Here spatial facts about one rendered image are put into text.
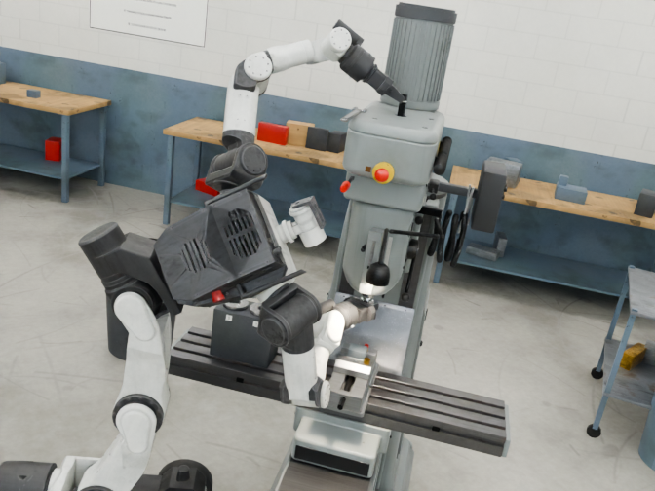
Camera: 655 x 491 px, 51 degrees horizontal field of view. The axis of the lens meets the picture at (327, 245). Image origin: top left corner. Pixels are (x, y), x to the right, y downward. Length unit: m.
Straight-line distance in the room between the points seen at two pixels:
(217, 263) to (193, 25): 5.27
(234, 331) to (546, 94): 4.48
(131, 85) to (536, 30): 3.83
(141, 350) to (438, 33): 1.31
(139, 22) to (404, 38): 5.00
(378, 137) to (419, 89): 0.40
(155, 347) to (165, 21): 5.29
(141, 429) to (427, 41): 1.45
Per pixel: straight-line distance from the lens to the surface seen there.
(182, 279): 1.73
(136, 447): 2.08
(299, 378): 1.86
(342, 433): 2.39
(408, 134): 1.91
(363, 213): 2.11
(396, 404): 2.38
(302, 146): 6.10
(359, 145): 1.93
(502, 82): 6.32
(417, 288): 2.67
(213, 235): 1.68
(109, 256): 1.84
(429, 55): 2.27
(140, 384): 2.02
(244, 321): 2.40
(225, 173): 1.81
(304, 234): 1.82
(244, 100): 1.91
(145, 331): 1.89
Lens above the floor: 2.22
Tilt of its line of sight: 21 degrees down
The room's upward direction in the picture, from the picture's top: 9 degrees clockwise
